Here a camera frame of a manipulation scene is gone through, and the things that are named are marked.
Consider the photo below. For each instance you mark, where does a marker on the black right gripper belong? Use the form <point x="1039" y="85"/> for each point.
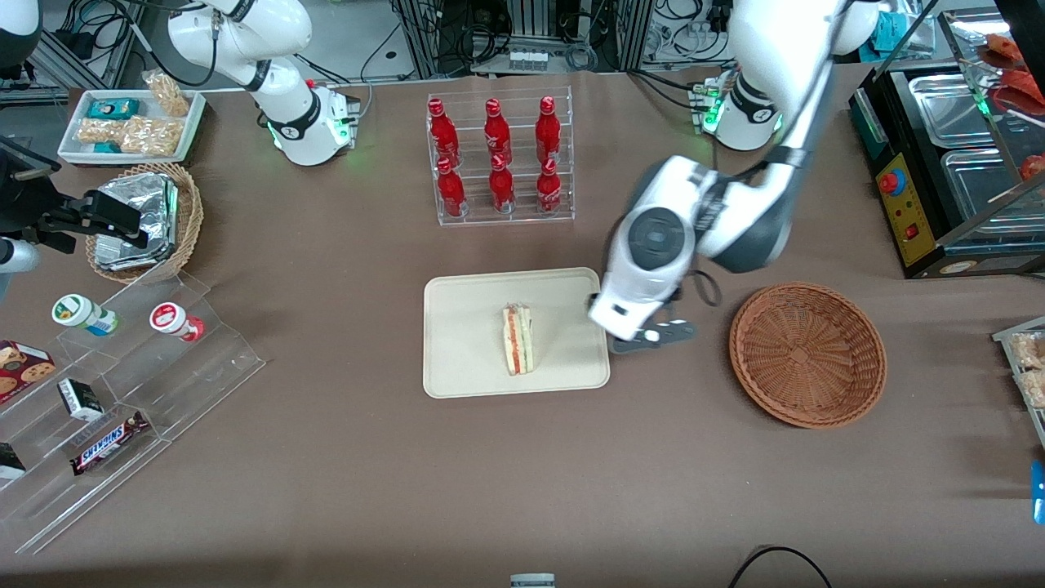
<point x="23" y="198"/>

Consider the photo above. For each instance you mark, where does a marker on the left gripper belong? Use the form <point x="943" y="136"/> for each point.
<point x="593" y="300"/>

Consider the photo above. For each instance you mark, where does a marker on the triangular sandwich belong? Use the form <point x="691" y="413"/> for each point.
<point x="518" y="343"/>

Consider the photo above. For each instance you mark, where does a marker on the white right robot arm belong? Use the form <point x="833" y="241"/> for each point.
<point x="286" y="122"/>

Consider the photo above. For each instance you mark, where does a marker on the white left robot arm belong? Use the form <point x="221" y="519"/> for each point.
<point x="759" y="65"/>

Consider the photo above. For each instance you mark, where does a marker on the tan wicker basket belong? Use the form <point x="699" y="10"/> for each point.
<point x="189" y="220"/>

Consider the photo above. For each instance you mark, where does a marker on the white rectangular snack tray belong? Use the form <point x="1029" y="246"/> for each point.
<point x="73" y="139"/>

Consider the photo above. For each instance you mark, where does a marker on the beige rectangular tray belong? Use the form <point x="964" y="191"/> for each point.
<point x="465" y="335"/>

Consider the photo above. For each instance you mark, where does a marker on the round brown wicker basket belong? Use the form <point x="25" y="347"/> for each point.
<point x="808" y="355"/>

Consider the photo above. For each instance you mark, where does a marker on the silver tray with snacks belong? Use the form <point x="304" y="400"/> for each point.
<point x="1008" y="333"/>

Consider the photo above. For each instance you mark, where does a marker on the silver foil food pack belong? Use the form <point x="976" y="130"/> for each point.
<point x="147" y="200"/>
<point x="122" y="260"/>

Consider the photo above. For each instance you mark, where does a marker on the small teal snack packet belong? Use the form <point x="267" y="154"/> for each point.
<point x="106" y="148"/>

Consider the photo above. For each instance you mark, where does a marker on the clear bag of peanuts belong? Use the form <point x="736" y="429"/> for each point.
<point x="151" y="136"/>
<point x="98" y="131"/>
<point x="170" y="94"/>

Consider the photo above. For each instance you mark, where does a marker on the green lid yogurt cup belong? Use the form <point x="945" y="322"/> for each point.
<point x="77" y="313"/>

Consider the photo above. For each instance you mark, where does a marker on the red lid yogurt cup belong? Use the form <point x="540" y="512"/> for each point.
<point x="173" y="320"/>

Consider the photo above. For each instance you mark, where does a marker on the clear acrylic bottle rack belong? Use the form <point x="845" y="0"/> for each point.
<point x="522" y="216"/>

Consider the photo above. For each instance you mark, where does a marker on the red cola bottle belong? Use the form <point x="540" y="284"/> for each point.
<point x="496" y="135"/>
<point x="442" y="135"/>
<point x="451" y="192"/>
<point x="548" y="131"/>
<point x="549" y="189"/>
<point x="501" y="188"/>

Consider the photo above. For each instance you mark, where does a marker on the red cookie box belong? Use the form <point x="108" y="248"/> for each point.
<point x="20" y="369"/>

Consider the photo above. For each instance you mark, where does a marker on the clear acrylic stepped shelf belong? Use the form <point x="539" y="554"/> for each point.
<point x="188" y="384"/>

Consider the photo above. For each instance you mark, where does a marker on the small black white box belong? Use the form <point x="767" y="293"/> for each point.
<point x="80" y="400"/>

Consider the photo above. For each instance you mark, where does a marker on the snickers chocolate bar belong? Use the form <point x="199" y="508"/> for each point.
<point x="108" y="443"/>

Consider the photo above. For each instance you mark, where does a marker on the black snack packet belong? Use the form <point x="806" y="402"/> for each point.
<point x="10" y="461"/>

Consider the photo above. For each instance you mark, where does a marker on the white connector strip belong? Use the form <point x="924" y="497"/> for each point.
<point x="527" y="60"/>

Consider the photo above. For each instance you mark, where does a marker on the black food warmer appliance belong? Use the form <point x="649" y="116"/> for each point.
<point x="898" y="212"/>

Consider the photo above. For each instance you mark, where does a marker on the small gray white device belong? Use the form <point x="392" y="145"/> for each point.
<point x="532" y="581"/>

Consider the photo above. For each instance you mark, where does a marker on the steel warmer pan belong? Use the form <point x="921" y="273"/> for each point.
<point x="947" y="110"/>
<point x="980" y="188"/>

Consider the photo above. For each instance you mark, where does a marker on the clear bag of crackers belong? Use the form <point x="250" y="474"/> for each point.
<point x="1033" y="390"/>
<point x="1030" y="351"/>

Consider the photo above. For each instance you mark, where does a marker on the red fried food piece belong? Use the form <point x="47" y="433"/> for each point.
<point x="1020" y="91"/>
<point x="1000" y="51"/>

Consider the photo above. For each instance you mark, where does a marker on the blue plastic item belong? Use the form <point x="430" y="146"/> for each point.
<point x="1038" y="492"/>

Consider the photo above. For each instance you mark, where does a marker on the gray wrist camera bracket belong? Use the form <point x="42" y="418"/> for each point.
<point x="665" y="335"/>

